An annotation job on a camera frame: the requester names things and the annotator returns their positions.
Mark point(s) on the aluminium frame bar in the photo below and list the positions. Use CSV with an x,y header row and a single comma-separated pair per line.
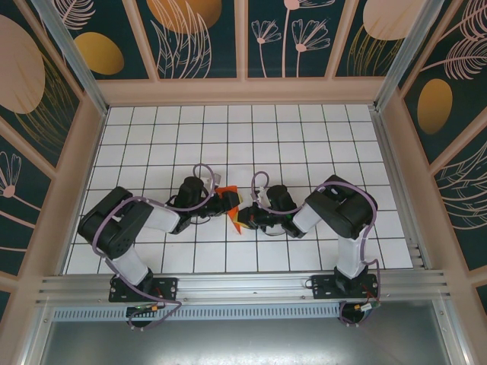
x,y
34,338
454,334

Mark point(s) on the grey metal sheet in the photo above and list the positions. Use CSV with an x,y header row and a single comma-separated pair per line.
x,y
247,342

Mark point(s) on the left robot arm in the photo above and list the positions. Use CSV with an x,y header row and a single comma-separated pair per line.
x,y
110,224

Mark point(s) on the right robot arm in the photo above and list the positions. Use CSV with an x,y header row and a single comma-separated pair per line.
x,y
342,213

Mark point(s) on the aluminium corner post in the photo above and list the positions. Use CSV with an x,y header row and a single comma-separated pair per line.
x,y
74,57
405,57

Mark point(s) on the aluminium side rail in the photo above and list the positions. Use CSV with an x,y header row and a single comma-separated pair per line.
x,y
397,182

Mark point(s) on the orange square paper sheet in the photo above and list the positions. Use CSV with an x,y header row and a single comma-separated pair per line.
x,y
228,188

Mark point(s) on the small controller board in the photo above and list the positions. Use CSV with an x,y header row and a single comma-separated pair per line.
x,y
144,310

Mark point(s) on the long aluminium base rail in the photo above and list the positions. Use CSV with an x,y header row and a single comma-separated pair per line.
x,y
247,283

